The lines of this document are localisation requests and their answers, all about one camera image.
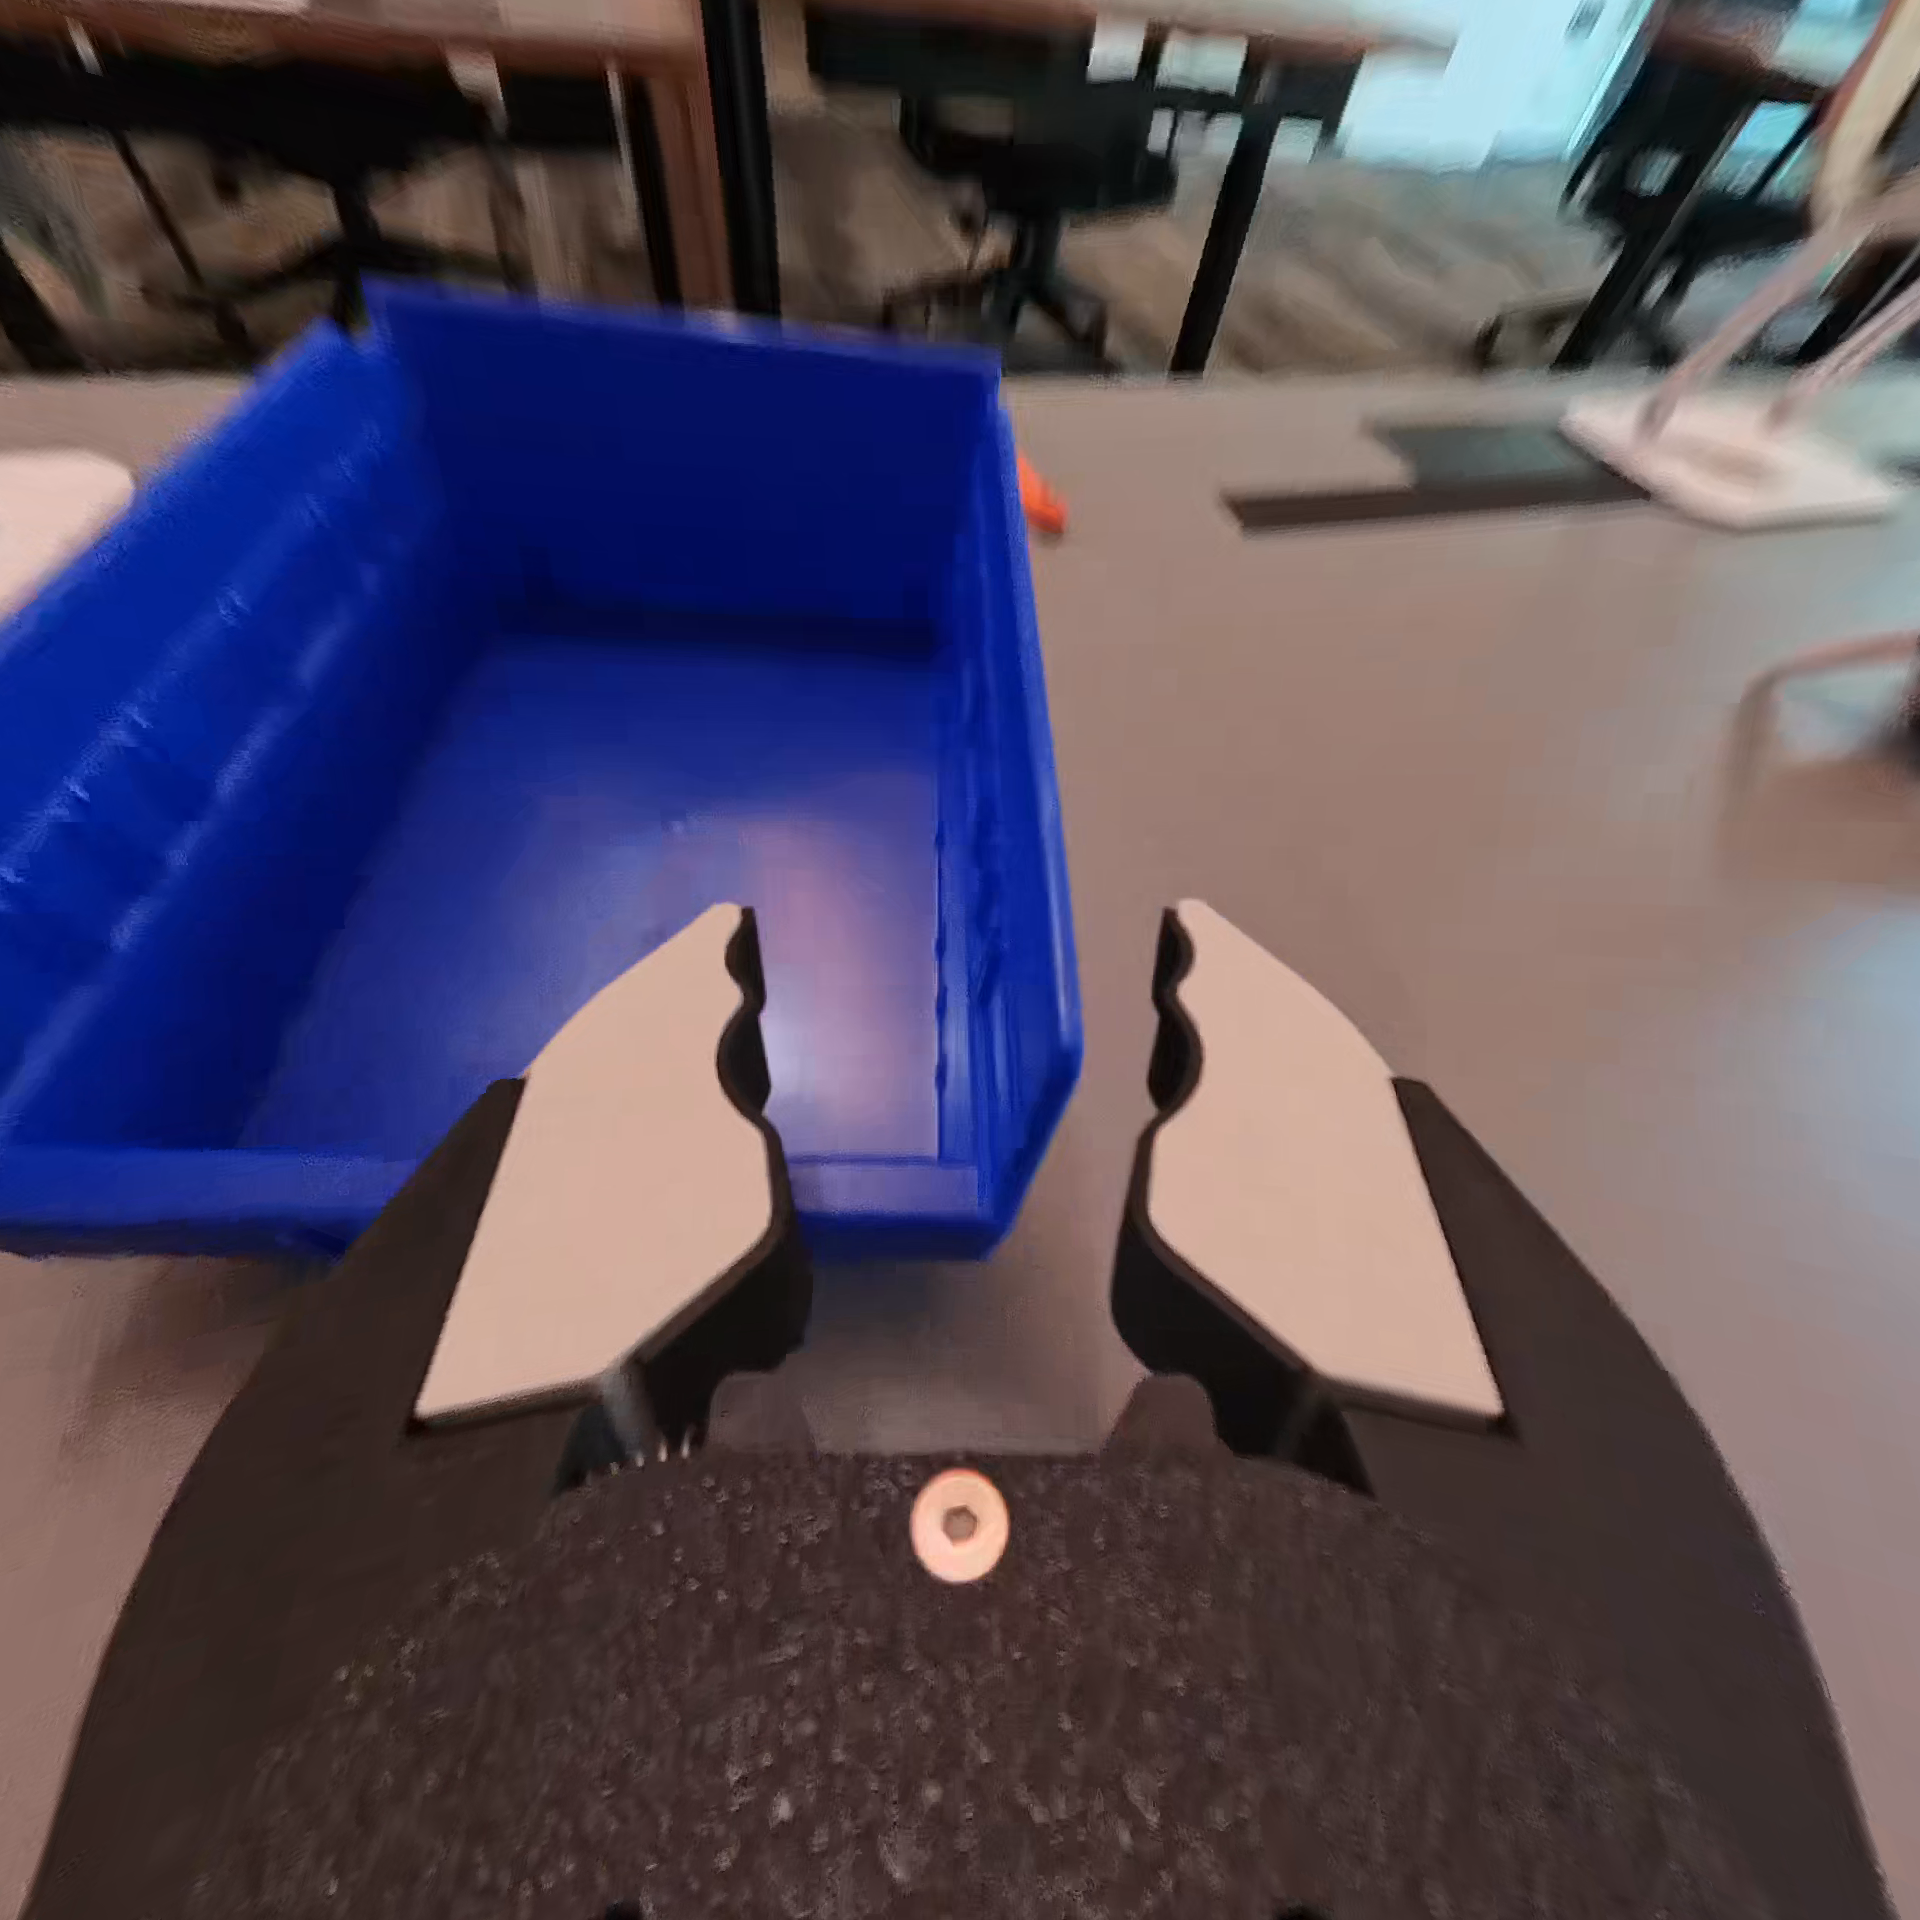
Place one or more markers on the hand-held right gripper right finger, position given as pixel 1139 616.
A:
pixel 1321 1200

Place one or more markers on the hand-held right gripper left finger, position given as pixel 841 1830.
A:
pixel 616 1182

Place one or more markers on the blue plastic bin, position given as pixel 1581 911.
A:
pixel 601 750

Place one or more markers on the pale curved object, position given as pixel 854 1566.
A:
pixel 1803 665

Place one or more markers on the orange tool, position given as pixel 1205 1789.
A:
pixel 1044 492

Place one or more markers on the black office chair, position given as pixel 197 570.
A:
pixel 1051 168

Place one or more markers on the wooden top desk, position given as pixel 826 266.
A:
pixel 376 30

